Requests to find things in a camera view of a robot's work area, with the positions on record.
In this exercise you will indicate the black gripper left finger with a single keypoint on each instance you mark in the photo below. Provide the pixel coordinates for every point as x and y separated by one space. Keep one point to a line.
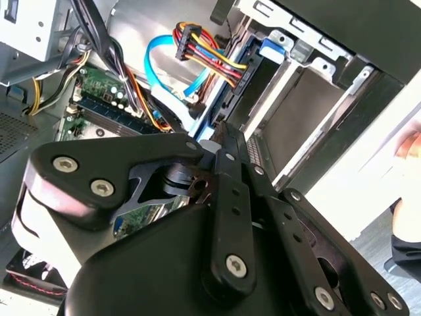
82 158

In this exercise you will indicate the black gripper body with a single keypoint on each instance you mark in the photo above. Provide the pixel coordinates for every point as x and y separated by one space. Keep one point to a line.
141 279

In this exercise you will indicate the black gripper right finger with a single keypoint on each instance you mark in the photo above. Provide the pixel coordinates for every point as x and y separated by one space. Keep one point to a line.
307 263

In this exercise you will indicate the hard disk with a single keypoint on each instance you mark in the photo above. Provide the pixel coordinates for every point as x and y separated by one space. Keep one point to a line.
210 112

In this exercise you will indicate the person bare hand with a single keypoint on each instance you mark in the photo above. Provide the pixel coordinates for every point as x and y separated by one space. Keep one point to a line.
411 141

